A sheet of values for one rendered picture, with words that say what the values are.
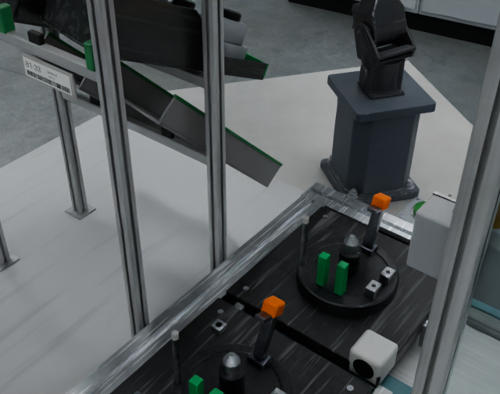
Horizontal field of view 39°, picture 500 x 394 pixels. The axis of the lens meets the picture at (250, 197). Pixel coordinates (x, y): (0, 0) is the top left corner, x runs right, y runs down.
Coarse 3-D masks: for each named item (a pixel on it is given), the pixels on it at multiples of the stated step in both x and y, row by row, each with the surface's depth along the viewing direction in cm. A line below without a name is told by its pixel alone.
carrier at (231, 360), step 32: (224, 320) 93; (256, 320) 93; (160, 352) 89; (192, 352) 89; (224, 352) 87; (288, 352) 89; (128, 384) 85; (160, 384) 85; (192, 384) 77; (224, 384) 80; (256, 384) 83; (288, 384) 83; (320, 384) 85; (352, 384) 85
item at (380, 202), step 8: (376, 200) 98; (384, 200) 97; (368, 208) 97; (376, 208) 97; (384, 208) 98; (376, 216) 99; (368, 224) 100; (376, 224) 99; (368, 232) 100; (376, 232) 100; (368, 240) 100
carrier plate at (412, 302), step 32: (320, 224) 109; (352, 224) 109; (288, 256) 103; (256, 288) 98; (288, 288) 98; (416, 288) 98; (288, 320) 93; (320, 320) 93; (352, 320) 93; (384, 320) 94; (416, 320) 94; (320, 352) 91
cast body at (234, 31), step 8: (224, 8) 99; (224, 16) 97; (232, 16) 97; (240, 16) 98; (224, 24) 96; (232, 24) 97; (240, 24) 98; (224, 32) 97; (232, 32) 97; (240, 32) 98; (224, 40) 97; (232, 40) 98; (240, 40) 99; (224, 48) 98; (232, 48) 99; (240, 48) 99; (232, 56) 99; (240, 56) 100
